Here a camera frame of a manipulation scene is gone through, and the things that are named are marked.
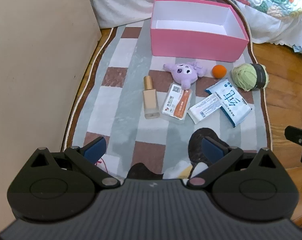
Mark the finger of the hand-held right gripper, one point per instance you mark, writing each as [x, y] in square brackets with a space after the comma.
[294, 133]

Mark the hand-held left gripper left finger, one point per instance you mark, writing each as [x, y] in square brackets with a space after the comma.
[97, 148]

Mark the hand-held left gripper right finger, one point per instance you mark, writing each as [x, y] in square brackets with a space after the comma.
[212, 149]

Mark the small white tissue packet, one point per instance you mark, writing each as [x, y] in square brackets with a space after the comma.
[203, 108]

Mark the blue white wet wipes packet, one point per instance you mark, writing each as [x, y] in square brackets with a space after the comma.
[233, 102]

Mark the clear case orange label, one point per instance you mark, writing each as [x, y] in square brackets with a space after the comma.
[176, 105]

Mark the beige foundation bottle gold cap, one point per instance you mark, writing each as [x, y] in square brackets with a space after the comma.
[151, 100]

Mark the green yarn ball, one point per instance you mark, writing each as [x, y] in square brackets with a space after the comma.
[243, 77]

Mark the orange ball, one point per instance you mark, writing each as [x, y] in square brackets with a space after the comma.
[219, 71]

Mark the purple plush toy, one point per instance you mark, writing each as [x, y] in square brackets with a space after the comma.
[183, 75]

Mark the pink cardboard box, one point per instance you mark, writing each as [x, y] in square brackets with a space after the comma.
[190, 45]

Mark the checkered rug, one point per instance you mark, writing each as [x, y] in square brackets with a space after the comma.
[121, 105]

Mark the beige cabinet panel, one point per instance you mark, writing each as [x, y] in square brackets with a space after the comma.
[36, 67]

